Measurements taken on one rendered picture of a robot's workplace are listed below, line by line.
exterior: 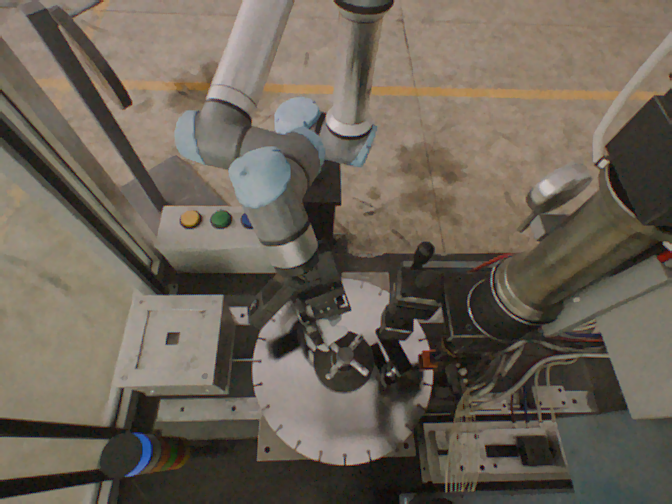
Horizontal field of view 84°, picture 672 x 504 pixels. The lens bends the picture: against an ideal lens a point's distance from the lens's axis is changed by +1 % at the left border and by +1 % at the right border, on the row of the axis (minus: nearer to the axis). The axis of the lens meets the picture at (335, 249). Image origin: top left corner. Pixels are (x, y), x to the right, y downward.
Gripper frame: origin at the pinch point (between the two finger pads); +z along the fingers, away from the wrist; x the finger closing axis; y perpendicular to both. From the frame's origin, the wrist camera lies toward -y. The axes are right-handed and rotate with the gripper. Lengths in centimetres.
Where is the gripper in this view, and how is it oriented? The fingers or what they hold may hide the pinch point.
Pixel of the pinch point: (321, 346)
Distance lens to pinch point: 68.1
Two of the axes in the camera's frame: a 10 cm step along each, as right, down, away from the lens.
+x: -2.2, -5.1, 8.3
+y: 9.3, -3.5, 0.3
